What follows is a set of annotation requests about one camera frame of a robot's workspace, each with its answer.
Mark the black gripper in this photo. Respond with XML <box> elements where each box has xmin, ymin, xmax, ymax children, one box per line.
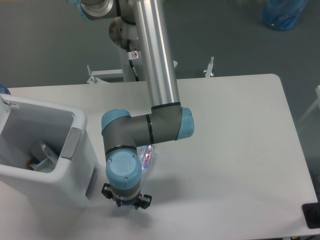
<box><xmin>101</xmin><ymin>183</ymin><xmax>152</xmax><ymax>210</ymax></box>

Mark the clear plastic water bottle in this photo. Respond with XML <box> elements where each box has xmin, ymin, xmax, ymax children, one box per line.
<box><xmin>137</xmin><ymin>144</ymin><xmax>154</xmax><ymax>194</ymax></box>

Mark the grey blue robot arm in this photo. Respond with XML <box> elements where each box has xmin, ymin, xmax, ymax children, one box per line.
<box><xmin>73</xmin><ymin>0</ymin><xmax>195</xmax><ymax>209</ymax></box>

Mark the white trash can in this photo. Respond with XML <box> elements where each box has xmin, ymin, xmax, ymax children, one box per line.
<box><xmin>0</xmin><ymin>94</ymin><xmax>99</xmax><ymax>208</ymax></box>

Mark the blue snack packet in bin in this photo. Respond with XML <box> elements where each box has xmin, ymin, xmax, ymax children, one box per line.
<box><xmin>26</xmin><ymin>157</ymin><xmax>40</xmax><ymax>170</ymax></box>

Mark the blue object at left edge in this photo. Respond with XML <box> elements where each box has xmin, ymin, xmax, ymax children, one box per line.
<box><xmin>0</xmin><ymin>84</ymin><xmax>11</xmax><ymax>95</ymax></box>

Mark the black clamp at table edge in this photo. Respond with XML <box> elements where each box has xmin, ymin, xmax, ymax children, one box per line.
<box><xmin>302</xmin><ymin>202</ymin><xmax>320</xmax><ymax>229</ymax></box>

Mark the blue plastic bag on floor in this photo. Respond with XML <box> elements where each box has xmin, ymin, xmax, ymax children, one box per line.
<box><xmin>261</xmin><ymin>0</ymin><xmax>308</xmax><ymax>31</ymax></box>

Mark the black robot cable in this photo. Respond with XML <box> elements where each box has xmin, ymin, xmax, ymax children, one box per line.
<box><xmin>125</xmin><ymin>38</ymin><xmax>140</xmax><ymax>82</ymax></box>

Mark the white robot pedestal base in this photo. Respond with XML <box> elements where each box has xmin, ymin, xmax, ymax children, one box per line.
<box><xmin>86</xmin><ymin>18</ymin><xmax>216</xmax><ymax>85</ymax></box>

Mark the white frame at right edge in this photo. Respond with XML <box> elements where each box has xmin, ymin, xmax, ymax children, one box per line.
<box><xmin>297</xmin><ymin>85</ymin><xmax>320</xmax><ymax>128</ymax></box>

